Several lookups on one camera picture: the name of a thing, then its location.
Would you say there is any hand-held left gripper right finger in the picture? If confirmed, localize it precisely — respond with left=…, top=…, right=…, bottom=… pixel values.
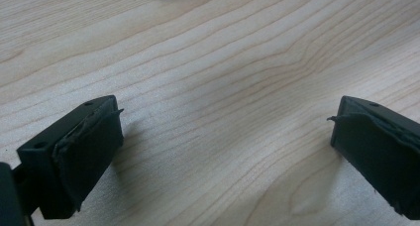
left=326, top=95, right=420, bottom=221

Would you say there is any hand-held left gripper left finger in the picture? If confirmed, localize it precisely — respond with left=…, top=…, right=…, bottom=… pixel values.
left=16, top=94, right=125, bottom=220

